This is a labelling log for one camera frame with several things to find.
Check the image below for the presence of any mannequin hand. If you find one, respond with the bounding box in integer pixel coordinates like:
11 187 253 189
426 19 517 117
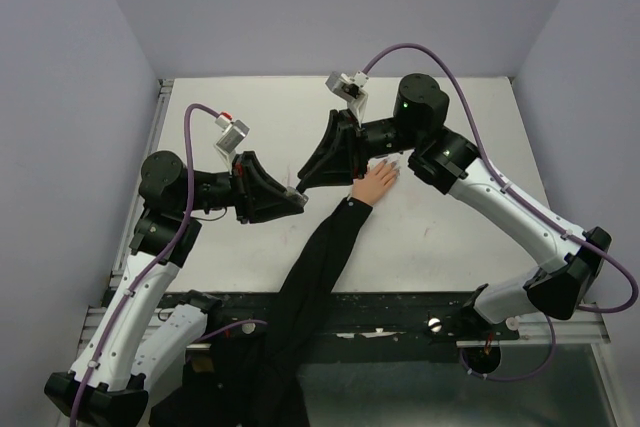
350 160 399 206

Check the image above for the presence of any black sleeve forearm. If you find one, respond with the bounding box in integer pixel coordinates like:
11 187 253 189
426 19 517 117
149 198 372 426

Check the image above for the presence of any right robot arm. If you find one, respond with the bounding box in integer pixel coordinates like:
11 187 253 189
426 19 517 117
297 73 611 339

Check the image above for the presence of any aluminium rail frame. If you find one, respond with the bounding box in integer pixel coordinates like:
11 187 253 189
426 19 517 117
74 77 614 398

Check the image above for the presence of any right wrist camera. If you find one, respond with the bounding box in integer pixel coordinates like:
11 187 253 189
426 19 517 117
325 71 369 125

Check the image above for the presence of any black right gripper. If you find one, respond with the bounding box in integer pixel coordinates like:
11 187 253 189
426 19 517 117
297 110 421 191

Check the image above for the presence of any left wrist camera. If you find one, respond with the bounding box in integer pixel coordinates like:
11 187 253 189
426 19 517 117
214 112 250 171

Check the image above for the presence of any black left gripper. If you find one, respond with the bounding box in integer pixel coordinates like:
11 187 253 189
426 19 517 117
179 150 304 223

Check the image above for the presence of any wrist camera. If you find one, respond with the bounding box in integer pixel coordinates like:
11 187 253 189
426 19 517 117
325 71 369 125
214 112 250 171

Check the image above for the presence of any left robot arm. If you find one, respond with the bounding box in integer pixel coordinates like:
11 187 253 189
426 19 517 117
44 151 306 426

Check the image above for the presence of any glitter nail polish bottle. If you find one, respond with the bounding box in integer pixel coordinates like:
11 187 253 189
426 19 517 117
285 186 308 207

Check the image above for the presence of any metal sheet panel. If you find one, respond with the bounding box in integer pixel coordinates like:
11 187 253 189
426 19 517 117
299 345 615 426

